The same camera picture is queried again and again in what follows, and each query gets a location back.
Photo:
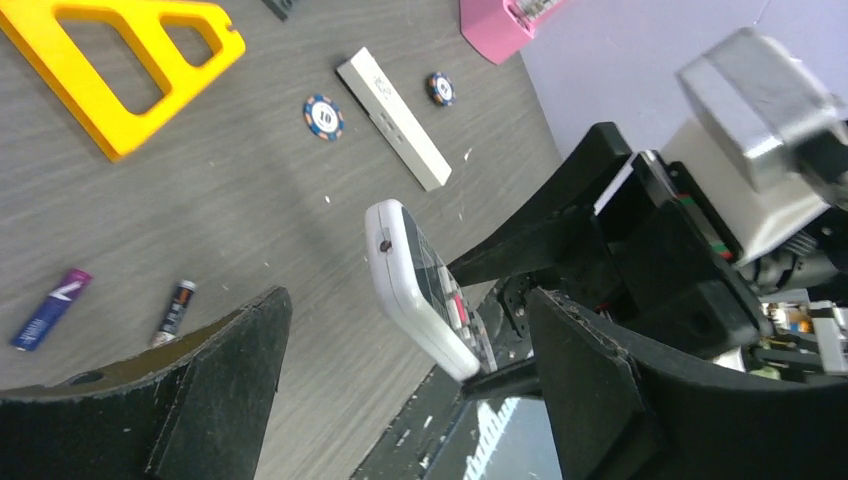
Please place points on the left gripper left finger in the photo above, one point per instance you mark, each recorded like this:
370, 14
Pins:
195, 408

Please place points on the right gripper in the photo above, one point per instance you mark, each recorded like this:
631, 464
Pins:
642, 258

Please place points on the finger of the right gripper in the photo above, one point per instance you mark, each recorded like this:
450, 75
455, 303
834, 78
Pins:
519, 379

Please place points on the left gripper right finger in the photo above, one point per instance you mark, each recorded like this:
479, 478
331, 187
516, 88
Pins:
662, 411

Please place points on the white remote control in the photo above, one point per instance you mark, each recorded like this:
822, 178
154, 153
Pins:
416, 291

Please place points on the white remote battery cover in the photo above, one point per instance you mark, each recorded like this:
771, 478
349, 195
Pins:
387, 110

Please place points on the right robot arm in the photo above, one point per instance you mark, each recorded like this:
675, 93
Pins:
800, 283

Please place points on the black battery right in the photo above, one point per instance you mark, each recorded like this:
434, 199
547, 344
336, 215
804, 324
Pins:
169, 326

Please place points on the poker chip right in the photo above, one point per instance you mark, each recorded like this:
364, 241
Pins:
441, 89

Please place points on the poker chip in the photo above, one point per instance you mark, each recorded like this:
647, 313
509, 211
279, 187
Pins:
441, 89
323, 117

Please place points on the blue purple battery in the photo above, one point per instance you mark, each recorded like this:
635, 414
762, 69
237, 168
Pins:
51, 310

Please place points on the pink metronome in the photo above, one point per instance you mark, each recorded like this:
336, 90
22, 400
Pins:
497, 29

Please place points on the poker chip left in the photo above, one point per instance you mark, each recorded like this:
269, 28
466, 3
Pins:
323, 117

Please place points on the grey lego baseplate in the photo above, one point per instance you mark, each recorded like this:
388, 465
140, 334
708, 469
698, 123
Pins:
281, 9

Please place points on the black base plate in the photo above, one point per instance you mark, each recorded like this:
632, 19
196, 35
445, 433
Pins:
438, 435

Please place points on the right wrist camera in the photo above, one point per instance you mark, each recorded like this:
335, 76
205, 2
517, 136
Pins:
767, 144

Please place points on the yellow triangular frame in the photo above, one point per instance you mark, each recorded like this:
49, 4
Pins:
116, 79

